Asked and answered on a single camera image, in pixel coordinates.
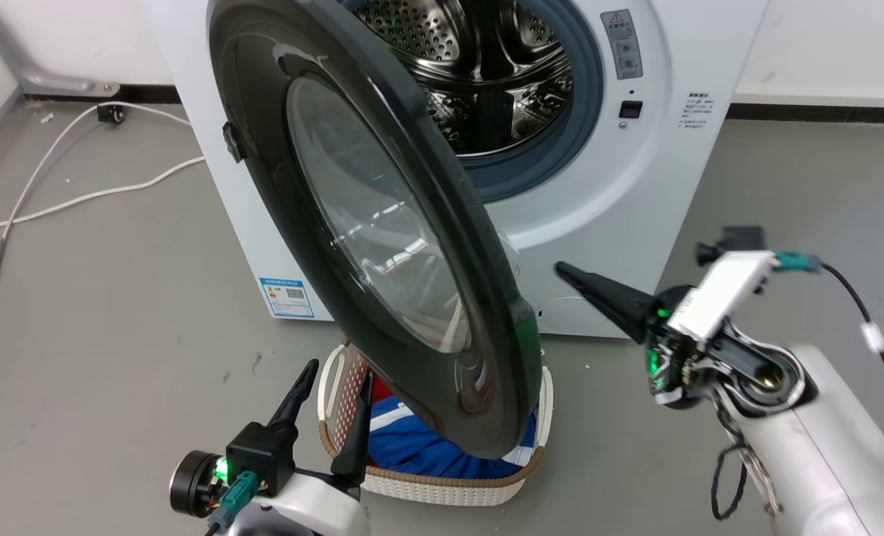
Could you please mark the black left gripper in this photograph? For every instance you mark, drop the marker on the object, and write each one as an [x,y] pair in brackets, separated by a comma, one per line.
[260,454]

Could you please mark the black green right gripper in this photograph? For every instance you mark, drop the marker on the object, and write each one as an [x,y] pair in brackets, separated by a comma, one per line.
[680,365]

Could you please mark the black round glass washer door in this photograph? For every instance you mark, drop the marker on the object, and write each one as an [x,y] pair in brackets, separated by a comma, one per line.
[263,149]

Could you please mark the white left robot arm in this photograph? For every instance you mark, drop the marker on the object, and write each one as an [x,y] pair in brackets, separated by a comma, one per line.
[300,510]

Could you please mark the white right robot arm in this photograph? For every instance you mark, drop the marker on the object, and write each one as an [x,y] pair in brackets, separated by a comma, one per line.
[821,454]

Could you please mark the white front-load washing machine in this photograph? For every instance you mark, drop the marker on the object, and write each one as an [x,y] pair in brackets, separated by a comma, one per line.
[620,201]

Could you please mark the grey rubber door gasket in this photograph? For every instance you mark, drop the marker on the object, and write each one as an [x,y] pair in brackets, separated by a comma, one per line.
[588,112]

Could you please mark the red garment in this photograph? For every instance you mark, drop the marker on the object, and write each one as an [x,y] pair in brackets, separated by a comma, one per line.
[382,391]

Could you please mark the blue white striped garment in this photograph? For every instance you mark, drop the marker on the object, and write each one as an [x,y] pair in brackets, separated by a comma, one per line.
[420,447]

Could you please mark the blue energy label sticker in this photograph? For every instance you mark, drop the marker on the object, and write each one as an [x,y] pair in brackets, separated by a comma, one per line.
[287,296]

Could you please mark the white woven laundry basket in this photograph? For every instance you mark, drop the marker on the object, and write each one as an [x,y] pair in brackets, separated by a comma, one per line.
[442,489]

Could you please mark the grey warning label sticker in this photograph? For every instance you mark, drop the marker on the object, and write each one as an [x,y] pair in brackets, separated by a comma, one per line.
[622,45]

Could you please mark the stainless steel washer drum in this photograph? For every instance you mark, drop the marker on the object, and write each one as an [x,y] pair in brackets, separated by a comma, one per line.
[487,52]

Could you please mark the black floor plug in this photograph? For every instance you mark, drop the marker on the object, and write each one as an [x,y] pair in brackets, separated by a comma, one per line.
[111,113]

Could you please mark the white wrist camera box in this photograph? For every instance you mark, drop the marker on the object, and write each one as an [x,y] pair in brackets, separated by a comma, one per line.
[721,294]

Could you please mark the grey metal wall bracket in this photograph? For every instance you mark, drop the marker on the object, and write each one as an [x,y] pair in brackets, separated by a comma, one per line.
[36,74]

